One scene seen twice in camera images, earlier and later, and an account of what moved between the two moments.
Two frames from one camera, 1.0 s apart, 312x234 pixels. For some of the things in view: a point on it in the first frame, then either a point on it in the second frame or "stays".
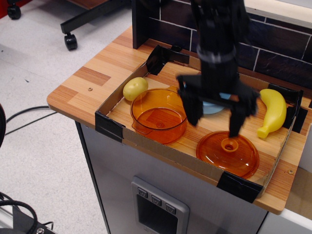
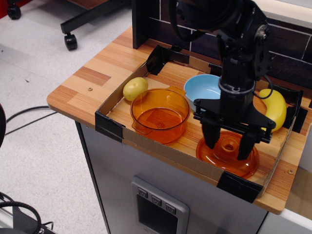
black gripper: x=219 y=78 → x=234 y=110
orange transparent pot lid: x=237 y=156 stays
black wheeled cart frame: x=110 y=8 stays
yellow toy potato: x=133 y=87 stays
